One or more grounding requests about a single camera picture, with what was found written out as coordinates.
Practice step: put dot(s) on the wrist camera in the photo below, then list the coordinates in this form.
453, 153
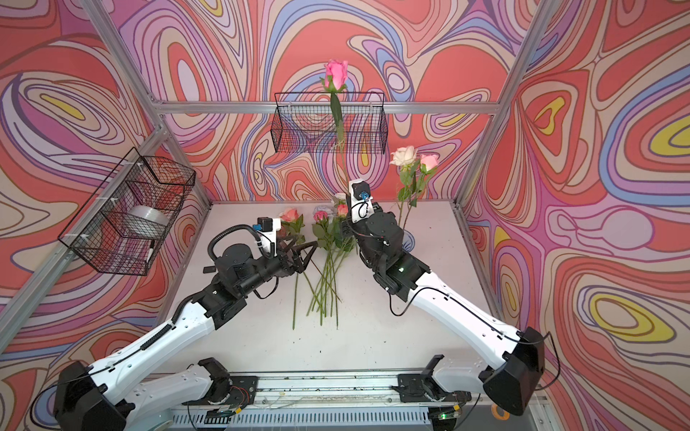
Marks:
268, 228
361, 204

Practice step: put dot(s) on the cream white rose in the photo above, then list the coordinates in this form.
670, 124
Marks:
405, 160

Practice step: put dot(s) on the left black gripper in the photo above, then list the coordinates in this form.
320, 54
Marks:
293, 265

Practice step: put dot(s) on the salmon pink rose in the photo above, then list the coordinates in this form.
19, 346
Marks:
292, 223

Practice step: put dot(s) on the left black wire basket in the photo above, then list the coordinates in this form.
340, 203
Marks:
111, 241

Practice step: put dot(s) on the magenta pink rose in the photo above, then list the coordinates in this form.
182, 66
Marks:
334, 83

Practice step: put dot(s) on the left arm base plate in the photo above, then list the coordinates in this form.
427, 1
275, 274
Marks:
234, 391

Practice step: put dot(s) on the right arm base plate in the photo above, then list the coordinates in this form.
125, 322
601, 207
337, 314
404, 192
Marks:
417, 388

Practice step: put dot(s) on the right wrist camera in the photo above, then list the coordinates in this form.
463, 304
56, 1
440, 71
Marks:
361, 204

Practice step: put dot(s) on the red pink rose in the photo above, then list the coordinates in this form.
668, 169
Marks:
342, 210

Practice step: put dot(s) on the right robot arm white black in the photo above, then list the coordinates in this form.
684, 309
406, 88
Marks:
514, 358

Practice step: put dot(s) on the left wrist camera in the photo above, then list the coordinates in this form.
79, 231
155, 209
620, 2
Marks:
268, 228

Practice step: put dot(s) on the blue purple glass vase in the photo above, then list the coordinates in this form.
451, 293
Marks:
408, 242

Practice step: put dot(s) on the light pink rose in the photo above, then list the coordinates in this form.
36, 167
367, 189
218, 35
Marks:
416, 177

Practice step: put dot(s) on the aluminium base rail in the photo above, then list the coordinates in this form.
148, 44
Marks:
351, 400

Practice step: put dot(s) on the white blue flower sprig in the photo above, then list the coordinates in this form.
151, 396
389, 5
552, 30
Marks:
334, 226

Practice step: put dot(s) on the black wire basket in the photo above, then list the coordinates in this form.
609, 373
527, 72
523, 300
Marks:
303, 122
111, 241

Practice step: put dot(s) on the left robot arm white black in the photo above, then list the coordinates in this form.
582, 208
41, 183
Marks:
114, 393

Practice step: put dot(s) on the back black wire basket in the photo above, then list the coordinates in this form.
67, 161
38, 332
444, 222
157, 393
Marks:
303, 122

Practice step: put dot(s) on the silver tape roll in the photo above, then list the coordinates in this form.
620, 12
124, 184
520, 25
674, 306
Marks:
149, 214

